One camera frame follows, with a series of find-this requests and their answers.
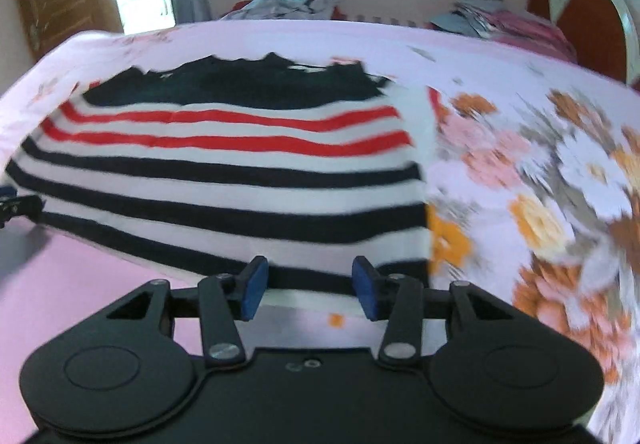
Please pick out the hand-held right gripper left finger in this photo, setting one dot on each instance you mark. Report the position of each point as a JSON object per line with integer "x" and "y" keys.
{"x": 255, "y": 286}

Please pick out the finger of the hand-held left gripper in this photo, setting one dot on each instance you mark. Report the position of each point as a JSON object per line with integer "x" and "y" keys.
{"x": 20, "y": 206}

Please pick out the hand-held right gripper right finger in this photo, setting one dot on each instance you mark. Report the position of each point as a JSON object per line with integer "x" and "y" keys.
{"x": 367, "y": 291}

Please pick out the striped knit sweater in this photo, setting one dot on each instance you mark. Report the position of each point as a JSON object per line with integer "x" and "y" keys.
{"x": 225, "y": 174}

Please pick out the loose pile of clothes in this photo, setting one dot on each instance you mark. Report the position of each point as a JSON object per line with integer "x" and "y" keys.
{"x": 290, "y": 4}

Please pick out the stack of folded clothes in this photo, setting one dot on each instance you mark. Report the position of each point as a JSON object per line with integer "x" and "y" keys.
{"x": 500, "y": 26}

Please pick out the bed with pink floral sheet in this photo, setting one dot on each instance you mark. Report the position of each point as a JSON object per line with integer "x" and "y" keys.
{"x": 525, "y": 164}

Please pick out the red and white headboard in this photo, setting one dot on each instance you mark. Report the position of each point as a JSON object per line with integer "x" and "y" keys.
{"x": 595, "y": 29}

